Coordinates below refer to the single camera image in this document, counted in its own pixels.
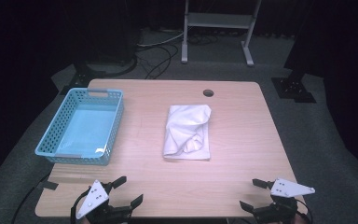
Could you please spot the blue perforated plastic basket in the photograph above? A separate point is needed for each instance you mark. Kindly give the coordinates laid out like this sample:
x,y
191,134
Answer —
x,y
87,130

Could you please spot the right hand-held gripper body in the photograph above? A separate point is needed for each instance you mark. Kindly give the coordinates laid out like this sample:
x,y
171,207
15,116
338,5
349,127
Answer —
x,y
287,189

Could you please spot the dark curtain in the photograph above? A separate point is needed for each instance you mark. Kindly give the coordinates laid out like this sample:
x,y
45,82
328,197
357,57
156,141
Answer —
x,y
348,62
18,46

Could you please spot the white printed t-shirt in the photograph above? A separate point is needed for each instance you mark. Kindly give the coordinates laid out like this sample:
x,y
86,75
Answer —
x,y
185,130

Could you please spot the white metal stand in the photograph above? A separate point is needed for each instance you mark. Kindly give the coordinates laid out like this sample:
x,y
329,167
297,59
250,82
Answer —
x,y
217,20

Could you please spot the person's left hand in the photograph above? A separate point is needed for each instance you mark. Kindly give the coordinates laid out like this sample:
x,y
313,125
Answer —
x,y
85,221

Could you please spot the person's right hand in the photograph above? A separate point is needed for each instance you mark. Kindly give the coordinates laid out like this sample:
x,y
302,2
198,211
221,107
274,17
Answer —
x,y
299,219

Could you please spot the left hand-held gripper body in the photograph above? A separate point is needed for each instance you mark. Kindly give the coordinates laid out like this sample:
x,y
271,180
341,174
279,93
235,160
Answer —
x,y
93,196

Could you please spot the black stand base plate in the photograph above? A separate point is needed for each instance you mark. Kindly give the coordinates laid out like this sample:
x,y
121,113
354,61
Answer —
x,y
292,89
80,78

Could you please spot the black tape strip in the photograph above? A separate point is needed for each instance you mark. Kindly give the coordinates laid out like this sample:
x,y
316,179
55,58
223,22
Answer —
x,y
48,185

